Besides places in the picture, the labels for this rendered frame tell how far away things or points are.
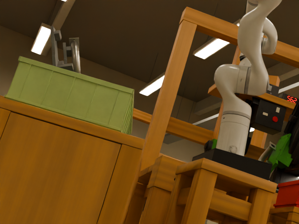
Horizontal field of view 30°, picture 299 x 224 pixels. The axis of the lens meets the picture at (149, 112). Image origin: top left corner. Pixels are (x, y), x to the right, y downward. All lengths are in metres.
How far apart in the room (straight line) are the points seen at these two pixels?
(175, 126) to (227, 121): 1.01
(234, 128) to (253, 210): 0.35
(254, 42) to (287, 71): 7.81
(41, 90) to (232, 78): 0.85
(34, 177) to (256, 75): 1.05
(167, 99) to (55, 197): 1.56
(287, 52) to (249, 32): 1.25
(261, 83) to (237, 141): 0.27
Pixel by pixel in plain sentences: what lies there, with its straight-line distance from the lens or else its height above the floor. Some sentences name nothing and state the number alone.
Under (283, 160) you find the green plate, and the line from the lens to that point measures 3.00.
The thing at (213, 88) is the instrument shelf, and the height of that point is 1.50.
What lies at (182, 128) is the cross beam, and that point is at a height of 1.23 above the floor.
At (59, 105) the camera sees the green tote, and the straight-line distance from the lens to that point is 1.93.
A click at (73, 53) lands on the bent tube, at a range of 2.25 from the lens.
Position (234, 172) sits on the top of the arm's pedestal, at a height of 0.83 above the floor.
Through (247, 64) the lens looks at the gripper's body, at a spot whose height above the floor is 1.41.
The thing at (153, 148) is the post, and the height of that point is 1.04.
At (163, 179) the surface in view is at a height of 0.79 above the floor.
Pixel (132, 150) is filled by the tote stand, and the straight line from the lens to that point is 1.82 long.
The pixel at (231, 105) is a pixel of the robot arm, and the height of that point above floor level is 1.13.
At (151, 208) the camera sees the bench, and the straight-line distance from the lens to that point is 2.51.
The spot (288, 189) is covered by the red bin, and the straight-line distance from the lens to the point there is 2.48.
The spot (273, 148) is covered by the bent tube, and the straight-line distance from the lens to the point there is 3.06.
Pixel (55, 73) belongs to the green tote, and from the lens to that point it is 1.96.
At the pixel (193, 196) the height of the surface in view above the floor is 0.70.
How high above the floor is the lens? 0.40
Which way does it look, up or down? 15 degrees up
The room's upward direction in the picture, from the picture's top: 17 degrees clockwise
